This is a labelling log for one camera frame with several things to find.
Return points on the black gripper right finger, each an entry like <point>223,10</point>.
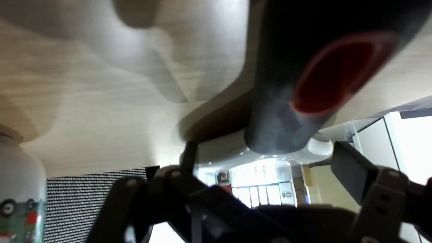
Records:
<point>387,198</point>

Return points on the black near office chair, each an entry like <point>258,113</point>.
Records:
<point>73,204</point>

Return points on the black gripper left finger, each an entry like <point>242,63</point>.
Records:
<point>134,206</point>

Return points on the round wooden table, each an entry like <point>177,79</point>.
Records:
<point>98,86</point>

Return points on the white green ceramic mug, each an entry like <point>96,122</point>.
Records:
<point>22,195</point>

